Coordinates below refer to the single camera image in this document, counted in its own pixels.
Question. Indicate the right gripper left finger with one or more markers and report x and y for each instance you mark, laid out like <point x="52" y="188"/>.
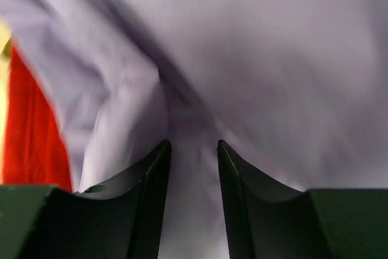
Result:
<point x="118" y="218"/>

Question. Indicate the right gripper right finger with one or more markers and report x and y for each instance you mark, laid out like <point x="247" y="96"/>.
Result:
<point x="267" y="219"/>

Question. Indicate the red trousers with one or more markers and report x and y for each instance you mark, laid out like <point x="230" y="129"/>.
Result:
<point x="33" y="150"/>

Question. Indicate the purple trousers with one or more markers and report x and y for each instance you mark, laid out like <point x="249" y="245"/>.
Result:
<point x="297" y="87"/>

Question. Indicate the yellow trousers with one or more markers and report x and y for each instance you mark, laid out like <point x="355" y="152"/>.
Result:
<point x="5" y="61"/>

